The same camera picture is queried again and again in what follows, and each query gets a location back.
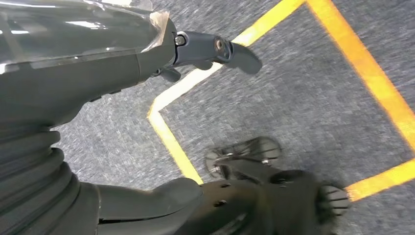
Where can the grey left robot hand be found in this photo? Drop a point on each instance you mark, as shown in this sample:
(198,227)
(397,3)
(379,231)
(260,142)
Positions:
(81,71)

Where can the yellow floor tape square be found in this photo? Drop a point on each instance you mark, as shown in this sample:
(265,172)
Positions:
(366,65)

